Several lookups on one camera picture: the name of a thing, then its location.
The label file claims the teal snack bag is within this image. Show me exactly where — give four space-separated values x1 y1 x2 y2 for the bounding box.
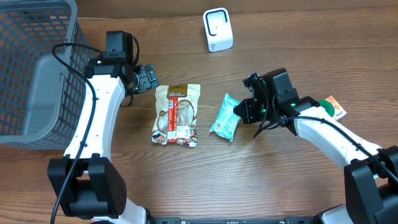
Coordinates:
210 93 241 142

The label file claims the brown white snack pouch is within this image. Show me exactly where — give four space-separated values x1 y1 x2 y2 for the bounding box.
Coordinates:
151 84 201 147

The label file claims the green lidded can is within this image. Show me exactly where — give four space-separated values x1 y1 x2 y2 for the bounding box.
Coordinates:
318 100 335 117

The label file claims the orange tissue pack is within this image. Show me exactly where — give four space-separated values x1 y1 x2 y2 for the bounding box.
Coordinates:
325 95 347 121

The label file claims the red white stick pack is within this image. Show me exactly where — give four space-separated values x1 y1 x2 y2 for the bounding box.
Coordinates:
167 97 178 142

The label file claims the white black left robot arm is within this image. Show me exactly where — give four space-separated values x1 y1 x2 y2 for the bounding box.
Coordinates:
47 30 159 224

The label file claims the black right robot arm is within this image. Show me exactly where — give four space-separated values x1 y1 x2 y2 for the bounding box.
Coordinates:
234 68 397 224

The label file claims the white barcode scanner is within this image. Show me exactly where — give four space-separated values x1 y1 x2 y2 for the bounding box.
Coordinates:
203 7 234 52

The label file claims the grey plastic basket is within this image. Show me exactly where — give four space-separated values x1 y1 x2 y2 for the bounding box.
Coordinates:
1 0 93 150

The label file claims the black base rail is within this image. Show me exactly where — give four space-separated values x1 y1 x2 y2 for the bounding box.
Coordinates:
147 217 319 224

